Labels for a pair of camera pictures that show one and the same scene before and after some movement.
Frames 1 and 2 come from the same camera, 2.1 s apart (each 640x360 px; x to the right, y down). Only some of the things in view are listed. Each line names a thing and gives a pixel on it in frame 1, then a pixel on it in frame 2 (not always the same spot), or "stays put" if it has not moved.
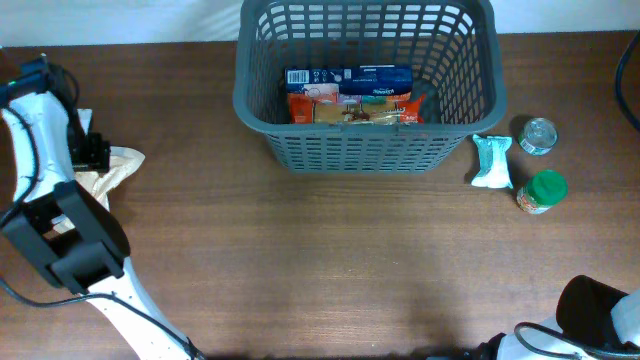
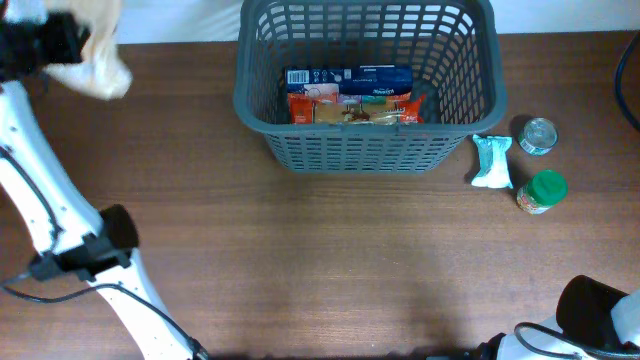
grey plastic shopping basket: (454, 47) stays put
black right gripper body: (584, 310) stays put
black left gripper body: (90, 148) -> (36, 43)
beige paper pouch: (122, 160) -> (101, 70)
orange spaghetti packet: (396, 110) stays put
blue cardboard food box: (348, 80) stays put
